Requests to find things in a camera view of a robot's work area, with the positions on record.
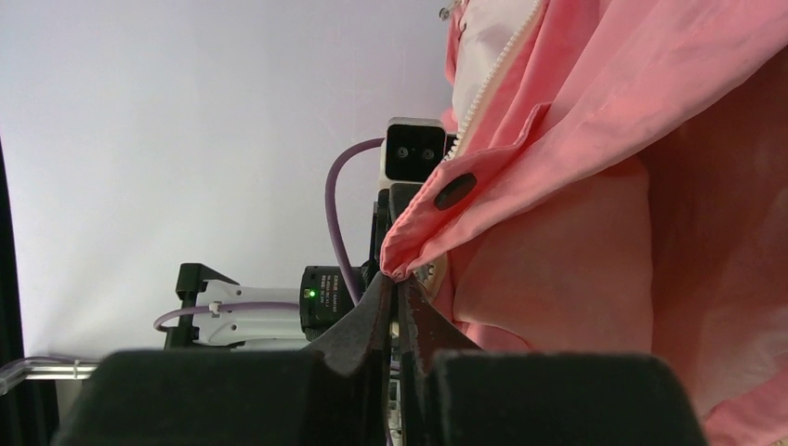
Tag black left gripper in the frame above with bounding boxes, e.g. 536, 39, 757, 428
299, 182, 419, 341

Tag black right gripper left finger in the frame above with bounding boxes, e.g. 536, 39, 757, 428
53, 275, 393, 445

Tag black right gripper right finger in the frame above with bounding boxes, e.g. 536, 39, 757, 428
396, 280, 706, 445

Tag pink zip-up jacket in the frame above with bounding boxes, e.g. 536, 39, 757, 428
380, 1, 787, 445

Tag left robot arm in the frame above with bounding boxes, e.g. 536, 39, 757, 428
154, 182, 421, 349

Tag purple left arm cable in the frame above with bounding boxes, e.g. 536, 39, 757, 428
0, 138, 387, 383

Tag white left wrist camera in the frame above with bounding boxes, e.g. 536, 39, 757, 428
378, 117, 456, 190

